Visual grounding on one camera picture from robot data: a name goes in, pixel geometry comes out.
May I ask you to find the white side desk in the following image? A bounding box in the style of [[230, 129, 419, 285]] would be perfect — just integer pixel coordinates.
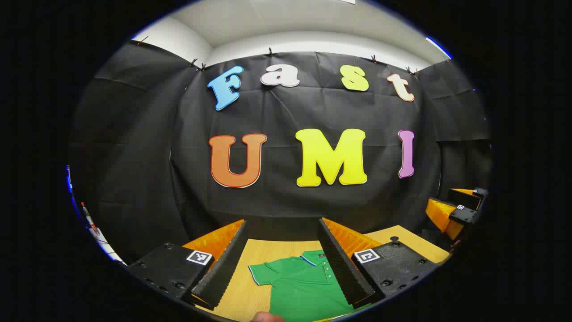
[[87, 224, 128, 266]]

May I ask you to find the green polo T-shirt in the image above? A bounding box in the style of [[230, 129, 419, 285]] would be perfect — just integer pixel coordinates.
[[248, 250, 372, 322]]

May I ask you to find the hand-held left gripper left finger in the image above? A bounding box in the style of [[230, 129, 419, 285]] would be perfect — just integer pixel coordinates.
[[127, 218, 249, 311]]

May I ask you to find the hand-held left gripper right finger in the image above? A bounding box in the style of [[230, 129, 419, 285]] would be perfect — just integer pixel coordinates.
[[318, 217, 441, 310]]

